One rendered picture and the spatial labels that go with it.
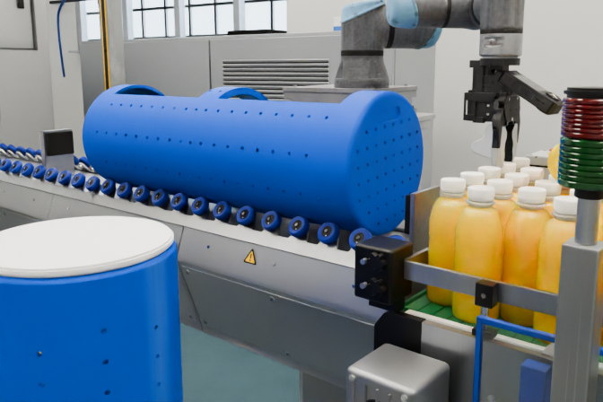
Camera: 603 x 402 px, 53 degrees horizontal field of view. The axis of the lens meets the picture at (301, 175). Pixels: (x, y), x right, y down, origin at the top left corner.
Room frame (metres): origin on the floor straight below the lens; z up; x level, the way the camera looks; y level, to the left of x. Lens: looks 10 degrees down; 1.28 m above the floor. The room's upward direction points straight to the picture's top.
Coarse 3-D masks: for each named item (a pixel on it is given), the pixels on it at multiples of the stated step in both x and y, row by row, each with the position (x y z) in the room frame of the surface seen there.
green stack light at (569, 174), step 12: (564, 144) 0.61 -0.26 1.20; (576, 144) 0.59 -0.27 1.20; (588, 144) 0.59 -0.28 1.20; (600, 144) 0.58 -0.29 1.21; (564, 156) 0.61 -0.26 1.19; (576, 156) 0.59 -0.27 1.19; (588, 156) 0.58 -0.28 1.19; (600, 156) 0.58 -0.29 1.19; (564, 168) 0.60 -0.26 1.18; (576, 168) 0.59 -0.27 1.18; (588, 168) 0.58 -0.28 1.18; (600, 168) 0.58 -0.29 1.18; (564, 180) 0.60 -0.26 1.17; (576, 180) 0.59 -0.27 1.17; (588, 180) 0.58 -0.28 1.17; (600, 180) 0.58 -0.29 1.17
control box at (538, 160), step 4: (540, 152) 1.29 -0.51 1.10; (544, 152) 1.29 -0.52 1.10; (548, 152) 1.29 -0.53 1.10; (528, 156) 1.25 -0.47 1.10; (532, 156) 1.24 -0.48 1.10; (536, 156) 1.24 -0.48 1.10; (540, 156) 1.23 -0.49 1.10; (544, 156) 1.23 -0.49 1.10; (532, 160) 1.24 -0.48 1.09; (536, 160) 1.24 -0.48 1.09; (540, 160) 1.23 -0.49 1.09; (544, 160) 1.23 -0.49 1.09; (532, 164) 1.24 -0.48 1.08; (536, 164) 1.24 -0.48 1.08; (540, 164) 1.23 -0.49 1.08; (544, 164) 1.23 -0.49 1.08; (544, 168) 1.23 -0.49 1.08; (544, 172) 1.23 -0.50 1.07; (548, 172) 1.22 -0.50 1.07; (544, 176) 1.23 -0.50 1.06; (548, 176) 1.22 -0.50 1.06
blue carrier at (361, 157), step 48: (144, 96) 1.54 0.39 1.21; (240, 96) 1.50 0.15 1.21; (384, 96) 1.16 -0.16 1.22; (96, 144) 1.58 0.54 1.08; (144, 144) 1.45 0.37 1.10; (192, 144) 1.34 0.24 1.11; (240, 144) 1.25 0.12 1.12; (288, 144) 1.17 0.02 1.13; (336, 144) 1.10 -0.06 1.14; (384, 144) 1.16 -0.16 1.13; (192, 192) 1.41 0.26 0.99; (240, 192) 1.27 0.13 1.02; (288, 192) 1.17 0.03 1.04; (336, 192) 1.09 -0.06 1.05; (384, 192) 1.17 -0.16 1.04
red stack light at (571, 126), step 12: (564, 108) 0.61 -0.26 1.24; (576, 108) 0.60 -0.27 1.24; (588, 108) 0.59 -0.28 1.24; (600, 108) 0.58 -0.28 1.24; (564, 120) 0.61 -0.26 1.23; (576, 120) 0.59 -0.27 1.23; (588, 120) 0.59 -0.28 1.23; (600, 120) 0.58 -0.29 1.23; (564, 132) 0.61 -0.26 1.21; (576, 132) 0.59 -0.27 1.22; (588, 132) 0.59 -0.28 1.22; (600, 132) 0.58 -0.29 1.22
